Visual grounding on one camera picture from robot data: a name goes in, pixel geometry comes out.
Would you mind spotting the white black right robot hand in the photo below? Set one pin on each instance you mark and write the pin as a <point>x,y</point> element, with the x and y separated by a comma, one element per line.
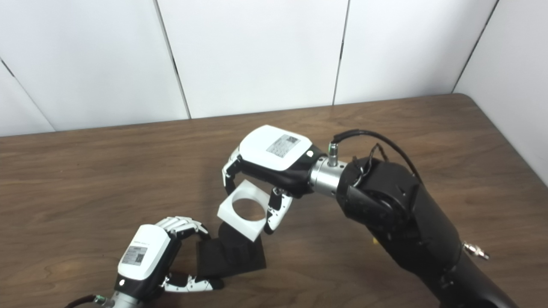
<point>269,149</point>

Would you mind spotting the black peg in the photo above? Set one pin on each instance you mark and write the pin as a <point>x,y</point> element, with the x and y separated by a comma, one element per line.
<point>227,256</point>

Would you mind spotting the white square piece with hole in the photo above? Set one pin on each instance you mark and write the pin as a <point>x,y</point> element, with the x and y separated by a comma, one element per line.
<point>244,226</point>

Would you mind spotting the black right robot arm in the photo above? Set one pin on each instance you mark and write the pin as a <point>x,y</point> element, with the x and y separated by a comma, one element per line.
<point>402,214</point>

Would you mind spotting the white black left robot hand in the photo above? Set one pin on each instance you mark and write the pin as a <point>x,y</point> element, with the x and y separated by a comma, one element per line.
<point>143,252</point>

